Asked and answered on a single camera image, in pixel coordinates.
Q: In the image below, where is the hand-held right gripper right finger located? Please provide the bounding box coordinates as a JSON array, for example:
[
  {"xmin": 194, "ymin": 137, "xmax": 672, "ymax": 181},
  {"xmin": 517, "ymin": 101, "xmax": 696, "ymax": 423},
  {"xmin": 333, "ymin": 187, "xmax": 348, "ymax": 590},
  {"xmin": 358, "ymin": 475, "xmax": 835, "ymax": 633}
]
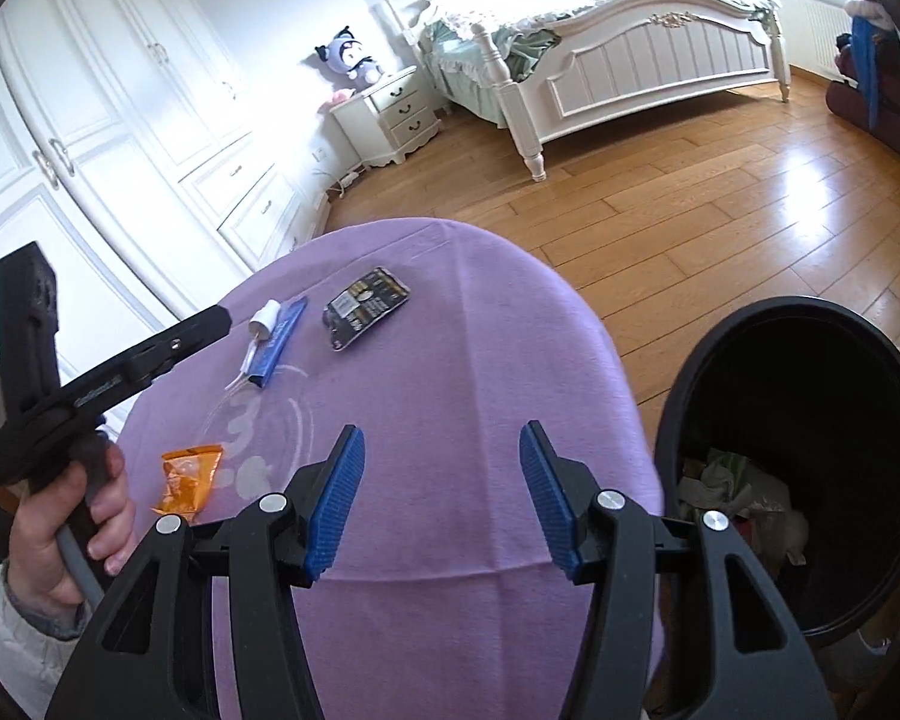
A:
[{"xmin": 519, "ymin": 420, "xmax": 841, "ymax": 720}]

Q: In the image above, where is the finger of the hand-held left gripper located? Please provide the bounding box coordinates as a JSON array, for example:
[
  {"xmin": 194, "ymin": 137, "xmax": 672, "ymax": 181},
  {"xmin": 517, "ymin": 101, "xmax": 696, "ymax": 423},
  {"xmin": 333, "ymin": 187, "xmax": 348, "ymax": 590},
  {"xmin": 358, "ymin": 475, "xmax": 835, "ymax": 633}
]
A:
[{"xmin": 124, "ymin": 306, "xmax": 233, "ymax": 383}]

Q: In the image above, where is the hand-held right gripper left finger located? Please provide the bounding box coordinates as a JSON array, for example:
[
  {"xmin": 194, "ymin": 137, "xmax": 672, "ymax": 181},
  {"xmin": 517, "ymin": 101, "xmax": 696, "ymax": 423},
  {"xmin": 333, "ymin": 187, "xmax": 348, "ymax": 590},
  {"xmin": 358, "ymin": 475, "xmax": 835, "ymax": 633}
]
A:
[{"xmin": 45, "ymin": 424, "xmax": 366, "ymax": 720}]

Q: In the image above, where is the blue tube with white cap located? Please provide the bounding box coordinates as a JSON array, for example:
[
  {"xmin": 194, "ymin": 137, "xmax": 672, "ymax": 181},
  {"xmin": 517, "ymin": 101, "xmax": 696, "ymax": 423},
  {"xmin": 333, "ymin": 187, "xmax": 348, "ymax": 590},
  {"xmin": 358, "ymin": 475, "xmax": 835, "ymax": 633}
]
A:
[{"xmin": 247, "ymin": 298, "xmax": 310, "ymax": 391}]

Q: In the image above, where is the orange wrapper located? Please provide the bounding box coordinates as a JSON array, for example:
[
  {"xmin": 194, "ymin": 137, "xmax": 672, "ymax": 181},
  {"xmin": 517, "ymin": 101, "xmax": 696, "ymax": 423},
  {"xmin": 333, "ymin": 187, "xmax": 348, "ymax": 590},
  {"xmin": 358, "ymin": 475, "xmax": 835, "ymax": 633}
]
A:
[{"xmin": 154, "ymin": 444, "xmax": 226, "ymax": 518}]

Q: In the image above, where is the black trash bin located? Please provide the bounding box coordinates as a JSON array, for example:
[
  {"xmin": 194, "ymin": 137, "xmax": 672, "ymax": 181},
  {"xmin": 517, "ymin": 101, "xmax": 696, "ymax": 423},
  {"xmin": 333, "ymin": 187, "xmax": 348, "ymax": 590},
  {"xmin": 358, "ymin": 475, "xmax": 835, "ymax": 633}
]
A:
[{"xmin": 652, "ymin": 298, "xmax": 900, "ymax": 691}]

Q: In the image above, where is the person's left forearm white sleeve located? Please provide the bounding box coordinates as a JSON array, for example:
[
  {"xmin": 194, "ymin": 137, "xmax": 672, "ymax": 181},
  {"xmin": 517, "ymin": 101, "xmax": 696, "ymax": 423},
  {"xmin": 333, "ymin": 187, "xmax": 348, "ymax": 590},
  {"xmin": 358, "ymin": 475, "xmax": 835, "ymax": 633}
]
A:
[{"xmin": 0, "ymin": 562, "xmax": 91, "ymax": 702}]

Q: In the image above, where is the person's left hand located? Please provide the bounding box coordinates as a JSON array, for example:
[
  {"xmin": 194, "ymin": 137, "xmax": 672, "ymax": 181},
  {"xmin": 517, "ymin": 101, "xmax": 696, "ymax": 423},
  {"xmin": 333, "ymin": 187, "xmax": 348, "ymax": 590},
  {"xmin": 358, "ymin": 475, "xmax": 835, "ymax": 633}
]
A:
[{"xmin": 6, "ymin": 444, "xmax": 136, "ymax": 608}]

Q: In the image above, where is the purple tablecloth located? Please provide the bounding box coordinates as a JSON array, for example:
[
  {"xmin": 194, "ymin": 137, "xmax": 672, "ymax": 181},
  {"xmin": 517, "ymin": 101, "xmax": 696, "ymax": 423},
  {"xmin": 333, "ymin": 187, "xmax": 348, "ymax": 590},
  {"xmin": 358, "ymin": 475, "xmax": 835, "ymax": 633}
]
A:
[{"xmin": 109, "ymin": 217, "xmax": 665, "ymax": 720}]

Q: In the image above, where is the black foil packet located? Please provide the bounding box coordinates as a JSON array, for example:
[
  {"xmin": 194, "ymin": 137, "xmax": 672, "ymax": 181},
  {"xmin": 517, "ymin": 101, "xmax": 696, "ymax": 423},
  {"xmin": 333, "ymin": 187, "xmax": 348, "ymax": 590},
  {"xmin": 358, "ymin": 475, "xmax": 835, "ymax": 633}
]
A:
[{"xmin": 322, "ymin": 266, "xmax": 411, "ymax": 353}]

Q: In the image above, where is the white power strip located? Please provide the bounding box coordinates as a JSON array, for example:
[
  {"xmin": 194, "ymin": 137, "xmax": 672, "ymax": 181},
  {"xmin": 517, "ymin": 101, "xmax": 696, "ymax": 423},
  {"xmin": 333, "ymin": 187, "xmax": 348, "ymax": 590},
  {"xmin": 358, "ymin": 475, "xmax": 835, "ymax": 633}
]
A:
[{"xmin": 322, "ymin": 169, "xmax": 365, "ymax": 200}]

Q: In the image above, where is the white wardrobe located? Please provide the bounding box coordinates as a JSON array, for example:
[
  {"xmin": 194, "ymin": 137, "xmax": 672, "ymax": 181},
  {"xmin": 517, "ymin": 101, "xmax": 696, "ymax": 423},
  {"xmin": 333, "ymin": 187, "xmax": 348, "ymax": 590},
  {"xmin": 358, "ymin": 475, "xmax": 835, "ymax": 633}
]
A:
[{"xmin": 0, "ymin": 0, "xmax": 331, "ymax": 421}]

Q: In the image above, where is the white nightstand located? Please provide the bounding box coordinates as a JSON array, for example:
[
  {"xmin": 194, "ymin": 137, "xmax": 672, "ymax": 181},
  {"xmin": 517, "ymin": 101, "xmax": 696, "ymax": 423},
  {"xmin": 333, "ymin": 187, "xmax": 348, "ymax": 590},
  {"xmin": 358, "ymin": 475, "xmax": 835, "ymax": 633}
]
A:
[{"xmin": 328, "ymin": 64, "xmax": 443, "ymax": 168}]

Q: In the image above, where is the purple plush toy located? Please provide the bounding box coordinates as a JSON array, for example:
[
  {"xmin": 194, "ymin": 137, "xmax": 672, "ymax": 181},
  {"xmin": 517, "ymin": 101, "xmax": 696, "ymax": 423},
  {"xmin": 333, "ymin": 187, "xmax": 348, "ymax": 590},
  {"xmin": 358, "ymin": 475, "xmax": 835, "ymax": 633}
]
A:
[{"xmin": 315, "ymin": 26, "xmax": 385, "ymax": 87}]

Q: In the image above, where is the white bed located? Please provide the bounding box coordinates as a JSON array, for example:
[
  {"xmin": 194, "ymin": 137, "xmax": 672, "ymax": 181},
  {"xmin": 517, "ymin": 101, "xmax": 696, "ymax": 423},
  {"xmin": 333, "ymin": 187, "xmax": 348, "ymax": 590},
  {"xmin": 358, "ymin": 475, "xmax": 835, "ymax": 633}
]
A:
[{"xmin": 386, "ymin": 0, "xmax": 792, "ymax": 182}]

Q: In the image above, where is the white radiator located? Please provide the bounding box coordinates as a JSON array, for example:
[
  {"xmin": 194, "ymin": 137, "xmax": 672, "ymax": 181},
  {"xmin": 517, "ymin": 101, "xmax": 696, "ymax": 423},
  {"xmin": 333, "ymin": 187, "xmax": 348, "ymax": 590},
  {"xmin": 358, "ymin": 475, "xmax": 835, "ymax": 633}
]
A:
[{"xmin": 795, "ymin": 0, "xmax": 860, "ymax": 80}]

